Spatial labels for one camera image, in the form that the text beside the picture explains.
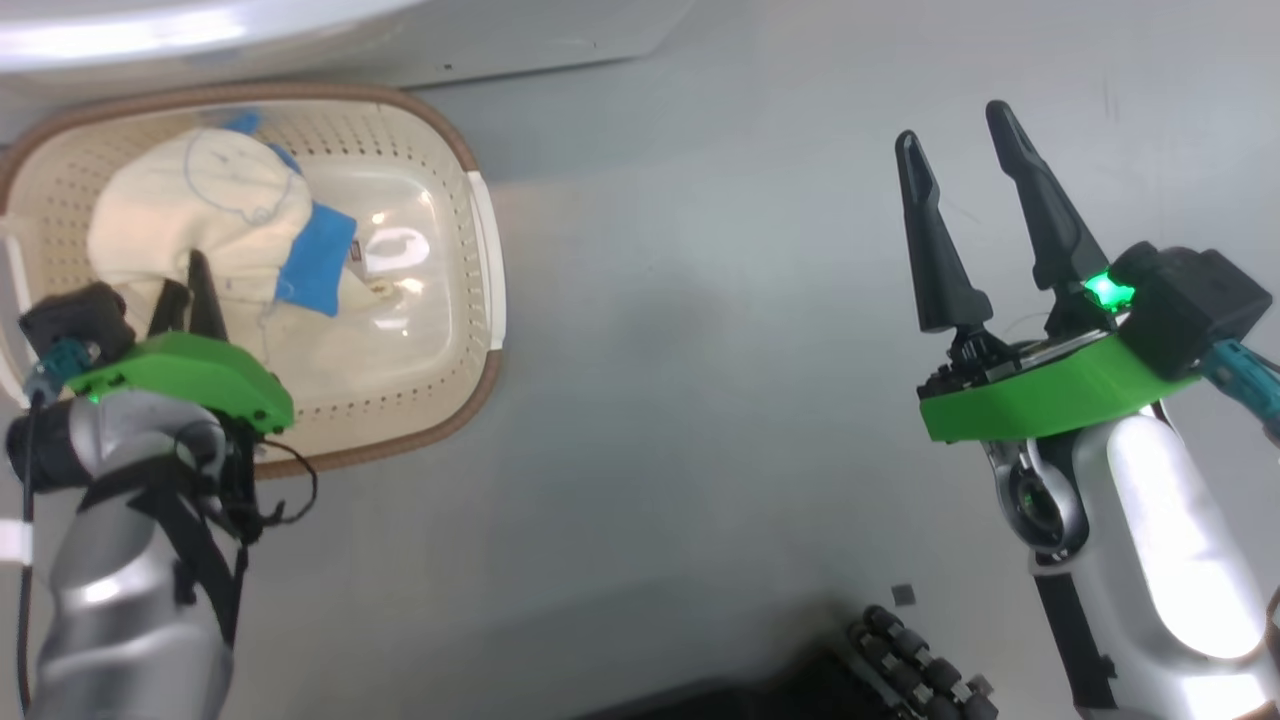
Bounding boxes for cream perforated basket brown rim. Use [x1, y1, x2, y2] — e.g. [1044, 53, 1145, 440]
[0, 83, 508, 479]

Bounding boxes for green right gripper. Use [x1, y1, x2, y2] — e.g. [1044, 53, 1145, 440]
[895, 100, 1201, 445]

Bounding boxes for teal cable connector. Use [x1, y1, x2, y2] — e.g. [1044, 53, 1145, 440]
[1200, 338, 1280, 423]
[25, 338, 102, 407]

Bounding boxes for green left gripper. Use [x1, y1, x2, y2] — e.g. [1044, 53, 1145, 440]
[68, 250, 296, 437]

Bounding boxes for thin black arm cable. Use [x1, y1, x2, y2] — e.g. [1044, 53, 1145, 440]
[225, 438, 320, 547]

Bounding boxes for cream garment with blue trim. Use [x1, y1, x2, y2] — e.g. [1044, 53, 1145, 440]
[87, 110, 358, 333]

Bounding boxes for white front-load washing machine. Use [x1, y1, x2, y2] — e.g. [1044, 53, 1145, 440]
[0, 0, 696, 99]

